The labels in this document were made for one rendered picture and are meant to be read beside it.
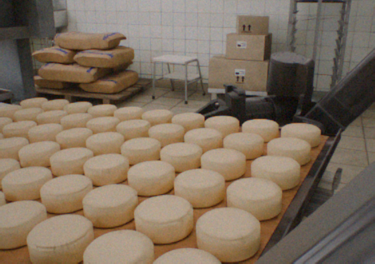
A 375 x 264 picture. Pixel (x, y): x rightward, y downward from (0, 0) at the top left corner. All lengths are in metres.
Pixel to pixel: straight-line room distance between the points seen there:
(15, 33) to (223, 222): 0.80
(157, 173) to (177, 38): 4.25
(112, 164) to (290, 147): 0.20
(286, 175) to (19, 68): 0.86
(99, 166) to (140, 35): 4.41
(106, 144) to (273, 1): 3.88
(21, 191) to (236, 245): 0.23
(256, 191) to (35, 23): 0.78
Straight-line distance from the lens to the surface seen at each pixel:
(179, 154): 0.44
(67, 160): 0.46
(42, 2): 1.02
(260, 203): 0.34
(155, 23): 4.72
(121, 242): 0.30
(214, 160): 0.42
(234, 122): 0.55
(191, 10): 4.53
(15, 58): 1.12
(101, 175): 0.42
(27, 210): 0.37
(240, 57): 4.01
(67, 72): 4.17
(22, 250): 0.35
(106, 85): 4.06
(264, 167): 0.40
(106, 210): 0.35
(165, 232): 0.32
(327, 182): 0.52
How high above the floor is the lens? 1.13
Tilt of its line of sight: 19 degrees down
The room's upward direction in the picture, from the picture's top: straight up
